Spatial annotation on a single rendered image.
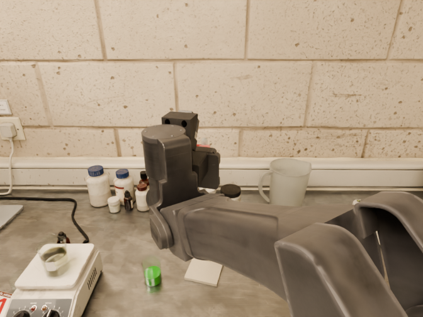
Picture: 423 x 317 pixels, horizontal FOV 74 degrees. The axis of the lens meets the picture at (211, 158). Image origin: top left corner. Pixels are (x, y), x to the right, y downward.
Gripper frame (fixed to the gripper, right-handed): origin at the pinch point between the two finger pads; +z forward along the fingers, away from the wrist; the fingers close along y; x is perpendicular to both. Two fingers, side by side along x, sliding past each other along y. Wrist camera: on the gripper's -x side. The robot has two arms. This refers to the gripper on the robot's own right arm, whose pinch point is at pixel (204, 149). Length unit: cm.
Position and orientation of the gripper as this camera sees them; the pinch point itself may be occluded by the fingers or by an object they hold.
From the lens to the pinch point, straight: 55.8
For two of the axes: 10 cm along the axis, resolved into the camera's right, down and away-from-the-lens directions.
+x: 0.0, 9.1, 4.2
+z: 2.6, -4.1, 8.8
